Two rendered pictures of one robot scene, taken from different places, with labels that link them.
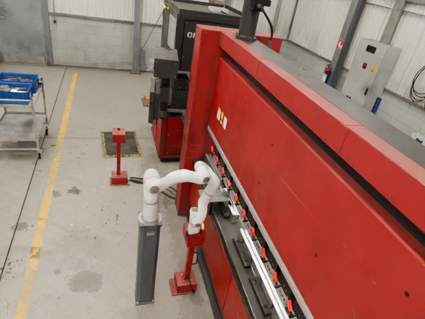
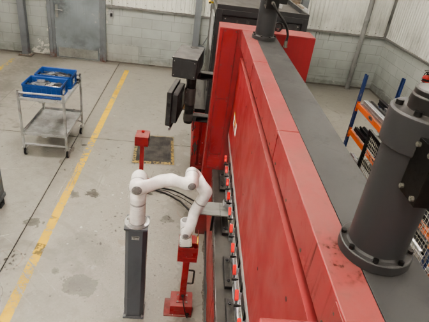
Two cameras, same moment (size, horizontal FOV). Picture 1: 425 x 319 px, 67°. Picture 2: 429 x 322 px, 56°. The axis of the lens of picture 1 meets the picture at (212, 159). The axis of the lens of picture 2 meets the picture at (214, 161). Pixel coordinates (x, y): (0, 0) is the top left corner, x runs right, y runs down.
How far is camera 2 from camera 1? 0.80 m
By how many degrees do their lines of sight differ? 13
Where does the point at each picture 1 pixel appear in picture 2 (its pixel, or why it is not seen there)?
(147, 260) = (133, 268)
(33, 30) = (89, 23)
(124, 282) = (117, 292)
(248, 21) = (264, 20)
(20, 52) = (75, 46)
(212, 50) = (232, 50)
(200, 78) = (218, 79)
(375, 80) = not seen: outside the picture
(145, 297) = (133, 311)
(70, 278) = (66, 278)
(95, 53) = (150, 49)
